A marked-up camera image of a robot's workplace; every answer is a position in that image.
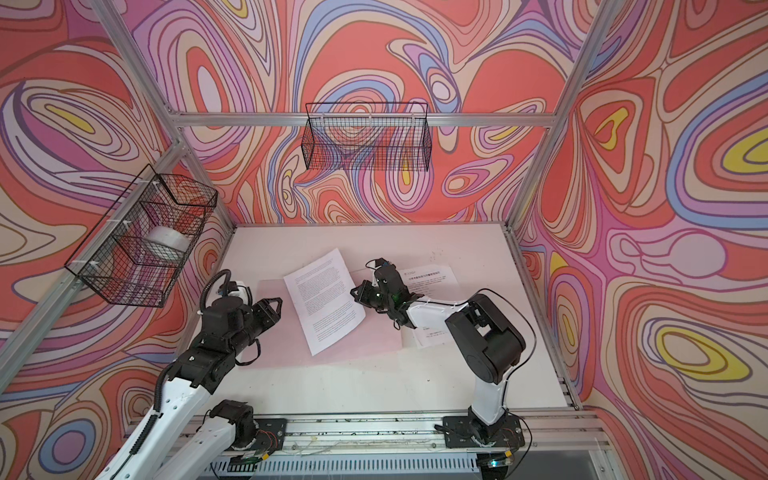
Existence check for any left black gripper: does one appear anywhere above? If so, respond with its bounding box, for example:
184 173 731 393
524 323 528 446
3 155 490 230
226 295 282 360

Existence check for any pink folder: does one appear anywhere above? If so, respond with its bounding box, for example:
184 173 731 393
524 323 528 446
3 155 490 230
238 279 402 368

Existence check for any printed paper sheet top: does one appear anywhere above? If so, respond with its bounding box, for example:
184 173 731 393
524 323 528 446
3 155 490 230
283 248 366 356

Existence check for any printed paper sheet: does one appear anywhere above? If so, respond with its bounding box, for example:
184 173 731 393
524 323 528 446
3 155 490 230
283 248 366 356
400 265 461 349

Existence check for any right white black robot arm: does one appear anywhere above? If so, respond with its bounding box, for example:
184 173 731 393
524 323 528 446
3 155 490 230
350 258 527 436

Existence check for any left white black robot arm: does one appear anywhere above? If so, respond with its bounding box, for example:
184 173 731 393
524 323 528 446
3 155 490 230
97 296 283 479

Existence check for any printed paper sheet bottom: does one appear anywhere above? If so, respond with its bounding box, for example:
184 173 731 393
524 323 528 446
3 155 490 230
400 265 461 349

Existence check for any white tape roll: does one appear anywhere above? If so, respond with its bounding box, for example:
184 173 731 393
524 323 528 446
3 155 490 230
144 226 191 263

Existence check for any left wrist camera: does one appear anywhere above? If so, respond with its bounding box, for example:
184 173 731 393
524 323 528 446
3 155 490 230
218 281 253 306

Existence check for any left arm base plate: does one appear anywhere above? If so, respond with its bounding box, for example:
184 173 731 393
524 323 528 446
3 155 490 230
226 417 288 453

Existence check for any black wire basket left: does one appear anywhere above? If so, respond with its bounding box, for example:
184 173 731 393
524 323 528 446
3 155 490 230
65 165 218 308

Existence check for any black wire basket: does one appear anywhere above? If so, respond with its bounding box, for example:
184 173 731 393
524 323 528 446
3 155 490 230
65 165 218 308
301 101 432 173

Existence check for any black wire basket back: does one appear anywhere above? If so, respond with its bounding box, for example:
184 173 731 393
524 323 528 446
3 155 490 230
301 101 432 173

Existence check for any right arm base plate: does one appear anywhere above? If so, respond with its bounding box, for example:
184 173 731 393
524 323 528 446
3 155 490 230
434 414 526 452

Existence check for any aluminium mounting rail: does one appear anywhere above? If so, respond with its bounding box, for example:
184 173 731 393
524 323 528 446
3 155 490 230
119 409 607 457

